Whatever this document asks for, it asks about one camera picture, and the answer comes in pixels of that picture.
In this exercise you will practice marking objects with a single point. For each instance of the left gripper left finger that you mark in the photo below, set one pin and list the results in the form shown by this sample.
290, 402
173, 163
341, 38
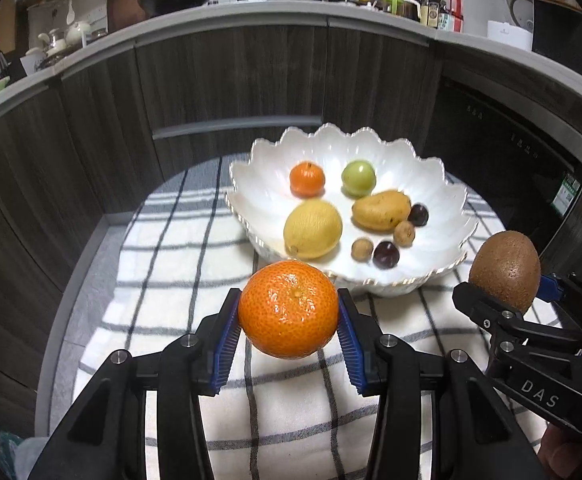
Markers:
102, 436

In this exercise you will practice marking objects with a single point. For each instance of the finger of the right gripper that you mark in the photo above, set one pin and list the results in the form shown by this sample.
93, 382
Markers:
549, 289
505, 323

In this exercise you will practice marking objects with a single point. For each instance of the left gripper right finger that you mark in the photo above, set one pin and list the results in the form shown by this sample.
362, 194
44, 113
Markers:
475, 435

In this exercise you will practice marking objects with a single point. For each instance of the brown kiwi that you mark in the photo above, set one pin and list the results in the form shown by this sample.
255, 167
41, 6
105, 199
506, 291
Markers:
507, 267

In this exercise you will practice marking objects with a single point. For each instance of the dark cherry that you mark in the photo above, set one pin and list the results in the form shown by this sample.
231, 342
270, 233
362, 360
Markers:
419, 215
386, 255

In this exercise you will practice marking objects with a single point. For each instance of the small brown longan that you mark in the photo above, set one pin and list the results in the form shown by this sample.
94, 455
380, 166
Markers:
404, 234

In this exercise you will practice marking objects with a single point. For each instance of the large orange mandarin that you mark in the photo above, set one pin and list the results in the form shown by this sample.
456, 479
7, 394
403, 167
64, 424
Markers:
289, 310

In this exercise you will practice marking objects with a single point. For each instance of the yellow lemon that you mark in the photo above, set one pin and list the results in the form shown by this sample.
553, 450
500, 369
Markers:
312, 230

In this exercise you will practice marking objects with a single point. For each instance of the small orange mandarin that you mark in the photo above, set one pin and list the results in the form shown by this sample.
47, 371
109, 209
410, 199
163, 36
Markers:
307, 180

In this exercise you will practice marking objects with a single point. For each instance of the built-in black oven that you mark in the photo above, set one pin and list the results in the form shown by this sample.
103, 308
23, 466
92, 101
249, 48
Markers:
525, 176

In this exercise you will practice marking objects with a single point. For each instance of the yellow mango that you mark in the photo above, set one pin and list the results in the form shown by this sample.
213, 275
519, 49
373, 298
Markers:
381, 212

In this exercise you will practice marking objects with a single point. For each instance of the white checkered cloth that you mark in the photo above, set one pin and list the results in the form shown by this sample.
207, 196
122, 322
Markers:
155, 279

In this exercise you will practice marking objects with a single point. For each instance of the green round fruit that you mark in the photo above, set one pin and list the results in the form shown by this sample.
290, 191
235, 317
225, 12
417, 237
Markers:
358, 178

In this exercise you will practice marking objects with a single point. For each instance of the white electric kettle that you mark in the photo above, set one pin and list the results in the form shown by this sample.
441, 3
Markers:
521, 13

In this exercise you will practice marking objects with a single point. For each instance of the dark sauce bottle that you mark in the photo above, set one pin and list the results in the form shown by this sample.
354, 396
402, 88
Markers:
433, 11

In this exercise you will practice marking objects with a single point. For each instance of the green jar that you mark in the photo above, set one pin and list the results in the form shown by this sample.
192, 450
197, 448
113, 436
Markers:
394, 7

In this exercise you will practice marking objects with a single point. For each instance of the white teapot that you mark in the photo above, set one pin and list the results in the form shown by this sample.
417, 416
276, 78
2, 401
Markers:
78, 33

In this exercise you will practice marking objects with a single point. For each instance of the grey drawer handle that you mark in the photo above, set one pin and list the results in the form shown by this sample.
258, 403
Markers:
226, 124

